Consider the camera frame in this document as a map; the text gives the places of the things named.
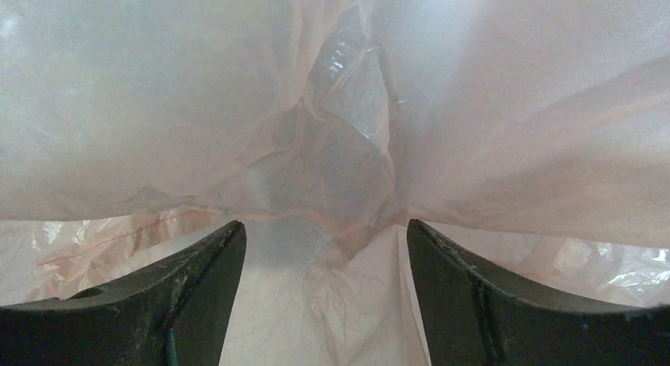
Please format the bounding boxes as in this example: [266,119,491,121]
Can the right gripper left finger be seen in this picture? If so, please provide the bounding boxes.
[1,221,247,365]

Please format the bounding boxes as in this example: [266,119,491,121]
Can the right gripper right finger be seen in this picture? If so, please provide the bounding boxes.
[407,219,669,365]

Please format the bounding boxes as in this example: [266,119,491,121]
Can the translucent pink trash bag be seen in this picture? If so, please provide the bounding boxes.
[1,0,669,365]

